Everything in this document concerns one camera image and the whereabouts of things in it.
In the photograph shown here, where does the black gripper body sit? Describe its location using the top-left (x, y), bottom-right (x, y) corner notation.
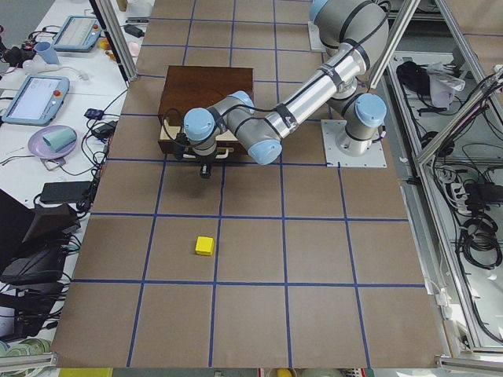
top-left (197, 154), bottom-right (216, 174)

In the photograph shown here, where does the yellow block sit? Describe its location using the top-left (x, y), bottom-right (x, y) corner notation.
top-left (195, 236), bottom-right (215, 256)

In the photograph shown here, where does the dark wooden drawer box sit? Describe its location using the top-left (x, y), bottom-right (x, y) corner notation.
top-left (158, 65), bottom-right (254, 154)

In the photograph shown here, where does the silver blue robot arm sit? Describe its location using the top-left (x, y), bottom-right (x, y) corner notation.
top-left (183, 1), bottom-right (389, 178)

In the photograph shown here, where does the black power adapter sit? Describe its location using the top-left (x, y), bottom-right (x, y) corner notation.
top-left (91, 121), bottom-right (117, 140)

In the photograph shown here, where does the black phone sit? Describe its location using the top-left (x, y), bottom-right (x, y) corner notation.
top-left (39, 181), bottom-right (91, 204)

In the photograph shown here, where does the light green cup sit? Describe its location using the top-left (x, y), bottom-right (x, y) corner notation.
top-left (42, 127), bottom-right (76, 152)

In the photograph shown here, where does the purple plate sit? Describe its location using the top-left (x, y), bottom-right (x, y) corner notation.
top-left (28, 125), bottom-right (77, 159)

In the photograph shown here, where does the lower blue teach pendant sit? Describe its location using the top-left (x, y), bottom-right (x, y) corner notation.
top-left (2, 75), bottom-right (70, 126)

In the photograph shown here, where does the blue teach pendant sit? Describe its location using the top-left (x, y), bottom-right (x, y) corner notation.
top-left (53, 16), bottom-right (101, 52)
top-left (2, 75), bottom-right (70, 126)

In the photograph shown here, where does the upper blue teach pendant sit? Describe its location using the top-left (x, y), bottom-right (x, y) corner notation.
top-left (53, 16), bottom-right (101, 52)

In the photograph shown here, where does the light blue cup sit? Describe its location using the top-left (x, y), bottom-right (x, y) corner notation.
top-left (34, 41), bottom-right (60, 65)

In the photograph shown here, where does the aluminium frame post left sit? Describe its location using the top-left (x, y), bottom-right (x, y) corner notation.
top-left (89, 0), bottom-right (138, 82)

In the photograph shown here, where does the aluminium frame strut right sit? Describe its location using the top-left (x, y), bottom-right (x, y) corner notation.
top-left (416, 68), bottom-right (502, 165)

